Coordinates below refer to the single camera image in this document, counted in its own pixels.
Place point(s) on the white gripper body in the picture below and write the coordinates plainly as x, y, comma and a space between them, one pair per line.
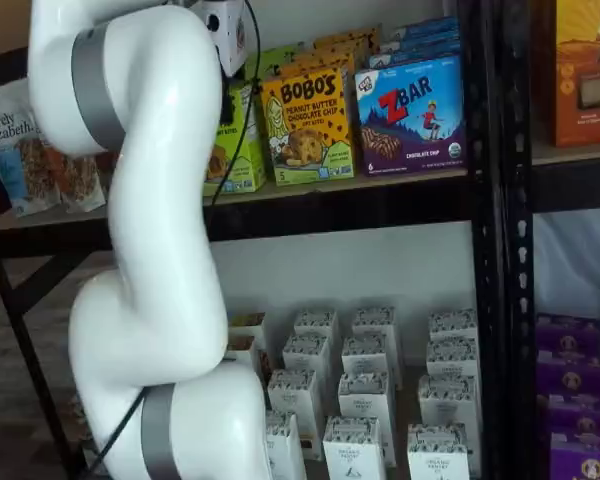
227, 30

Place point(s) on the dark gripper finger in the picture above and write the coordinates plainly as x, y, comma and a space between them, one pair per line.
228, 100

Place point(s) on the green Bobo's apple pie box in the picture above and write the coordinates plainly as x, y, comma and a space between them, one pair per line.
287, 48
247, 175
275, 62

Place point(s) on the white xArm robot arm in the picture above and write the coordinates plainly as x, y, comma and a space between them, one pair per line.
165, 150

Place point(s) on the yellow Bobo's peanut butter box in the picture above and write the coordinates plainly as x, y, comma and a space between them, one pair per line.
345, 40
305, 130
325, 61

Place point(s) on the black metal shelf rack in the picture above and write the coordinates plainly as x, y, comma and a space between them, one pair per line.
330, 220
570, 187

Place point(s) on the blue purple Zbar box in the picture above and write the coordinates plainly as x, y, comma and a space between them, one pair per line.
410, 115
405, 56
425, 25
420, 40

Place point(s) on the light wooden shelf board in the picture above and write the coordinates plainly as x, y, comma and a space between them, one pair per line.
55, 222
580, 154

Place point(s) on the white yellow granola box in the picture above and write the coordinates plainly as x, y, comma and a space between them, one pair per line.
247, 322
241, 347

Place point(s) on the white floral print box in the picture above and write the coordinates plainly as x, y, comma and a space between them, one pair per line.
286, 450
365, 400
292, 395
316, 325
452, 360
375, 322
447, 405
352, 450
305, 355
437, 455
452, 325
367, 357

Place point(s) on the orange cardboard box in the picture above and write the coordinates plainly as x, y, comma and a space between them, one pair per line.
580, 60

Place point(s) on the purple cardboard box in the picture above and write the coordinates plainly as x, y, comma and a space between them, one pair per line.
585, 415
572, 372
585, 460
570, 332

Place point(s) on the granola bag orange label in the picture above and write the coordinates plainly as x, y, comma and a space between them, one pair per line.
80, 185

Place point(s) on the granola bag blue label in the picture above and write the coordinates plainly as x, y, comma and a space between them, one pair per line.
10, 150

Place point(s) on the white pantry boxes group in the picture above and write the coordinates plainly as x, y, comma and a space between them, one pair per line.
406, 400

